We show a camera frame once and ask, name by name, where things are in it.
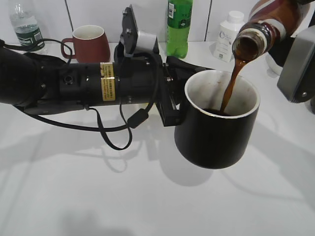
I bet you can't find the black ceramic mug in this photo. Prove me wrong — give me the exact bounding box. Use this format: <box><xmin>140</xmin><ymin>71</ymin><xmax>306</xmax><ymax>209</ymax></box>
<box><xmin>174</xmin><ymin>70</ymin><xmax>260</xmax><ymax>169</ymax></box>

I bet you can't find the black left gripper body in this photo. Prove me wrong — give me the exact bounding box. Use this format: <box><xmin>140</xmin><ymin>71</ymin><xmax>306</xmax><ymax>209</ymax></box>
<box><xmin>157</xmin><ymin>56</ymin><xmax>210</xmax><ymax>127</ymax></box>

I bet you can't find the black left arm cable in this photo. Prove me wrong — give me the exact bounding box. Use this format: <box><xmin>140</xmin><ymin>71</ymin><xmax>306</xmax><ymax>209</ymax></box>
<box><xmin>14</xmin><ymin>38</ymin><xmax>159</xmax><ymax>150</ymax></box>

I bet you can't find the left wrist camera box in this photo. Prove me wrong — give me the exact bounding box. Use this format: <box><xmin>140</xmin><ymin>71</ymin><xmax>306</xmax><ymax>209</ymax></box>
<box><xmin>120</xmin><ymin>4</ymin><xmax>159</xmax><ymax>56</ymax></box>

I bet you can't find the white ceramic mug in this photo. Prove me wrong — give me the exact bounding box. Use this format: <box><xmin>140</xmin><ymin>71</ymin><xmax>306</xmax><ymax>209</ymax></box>
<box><xmin>266</xmin><ymin>53</ymin><xmax>283</xmax><ymax>76</ymax></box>

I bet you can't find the clear water bottle green label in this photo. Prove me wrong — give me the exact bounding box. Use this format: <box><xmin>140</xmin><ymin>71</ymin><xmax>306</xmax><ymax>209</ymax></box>
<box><xmin>8</xmin><ymin>0</ymin><xmax>43</xmax><ymax>46</ymax></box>

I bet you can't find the white plastic bottle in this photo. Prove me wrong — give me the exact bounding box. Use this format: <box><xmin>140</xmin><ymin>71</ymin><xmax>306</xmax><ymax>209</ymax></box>
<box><xmin>214</xmin><ymin>11</ymin><xmax>245</xmax><ymax>62</ymax></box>

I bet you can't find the green soda bottle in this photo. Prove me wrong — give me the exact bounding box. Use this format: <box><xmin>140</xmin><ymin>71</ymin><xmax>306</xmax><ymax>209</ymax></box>
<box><xmin>166</xmin><ymin>0</ymin><xmax>193</xmax><ymax>59</ymax></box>

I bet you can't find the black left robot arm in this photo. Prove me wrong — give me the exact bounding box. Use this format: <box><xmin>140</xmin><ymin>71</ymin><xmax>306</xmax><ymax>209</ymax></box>
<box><xmin>0</xmin><ymin>42</ymin><xmax>203</xmax><ymax>126</ymax></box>

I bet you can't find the dark red ceramic mug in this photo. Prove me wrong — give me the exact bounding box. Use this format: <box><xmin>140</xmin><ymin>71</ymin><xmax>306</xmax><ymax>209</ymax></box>
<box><xmin>61</xmin><ymin>25</ymin><xmax>111</xmax><ymax>63</ymax></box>

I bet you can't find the brown coffee drink bottle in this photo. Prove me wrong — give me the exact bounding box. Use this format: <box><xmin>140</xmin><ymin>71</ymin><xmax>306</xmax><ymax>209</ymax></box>
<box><xmin>232</xmin><ymin>0</ymin><xmax>311</xmax><ymax>62</ymax></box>

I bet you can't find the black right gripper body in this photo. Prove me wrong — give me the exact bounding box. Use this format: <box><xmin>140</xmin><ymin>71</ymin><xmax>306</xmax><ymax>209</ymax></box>
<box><xmin>308</xmin><ymin>1</ymin><xmax>315</xmax><ymax>27</ymax></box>

